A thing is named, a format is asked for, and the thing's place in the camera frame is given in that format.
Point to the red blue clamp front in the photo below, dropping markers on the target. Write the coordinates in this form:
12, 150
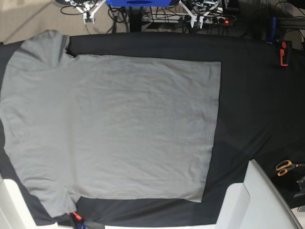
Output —
76, 221

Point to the black table cloth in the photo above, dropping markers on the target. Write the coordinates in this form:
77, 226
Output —
261, 116

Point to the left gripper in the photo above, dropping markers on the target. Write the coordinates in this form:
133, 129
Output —
200, 11

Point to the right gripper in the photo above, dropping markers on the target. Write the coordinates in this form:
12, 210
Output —
87, 8

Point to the red black clamp right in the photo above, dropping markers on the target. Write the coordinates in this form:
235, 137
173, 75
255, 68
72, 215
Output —
285, 50

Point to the white power strip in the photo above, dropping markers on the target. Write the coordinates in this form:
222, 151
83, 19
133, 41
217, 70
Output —
161, 17

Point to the black metal stand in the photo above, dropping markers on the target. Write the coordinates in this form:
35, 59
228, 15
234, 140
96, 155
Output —
135, 15

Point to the orange handled scissors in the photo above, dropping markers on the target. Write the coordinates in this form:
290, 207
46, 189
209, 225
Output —
285, 166

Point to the white chair left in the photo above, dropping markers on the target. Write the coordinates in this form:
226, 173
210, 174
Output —
14, 213

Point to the grey T-shirt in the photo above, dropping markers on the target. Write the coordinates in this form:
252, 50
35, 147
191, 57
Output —
107, 126

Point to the blue plastic box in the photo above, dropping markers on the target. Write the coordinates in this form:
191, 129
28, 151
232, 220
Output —
139, 3

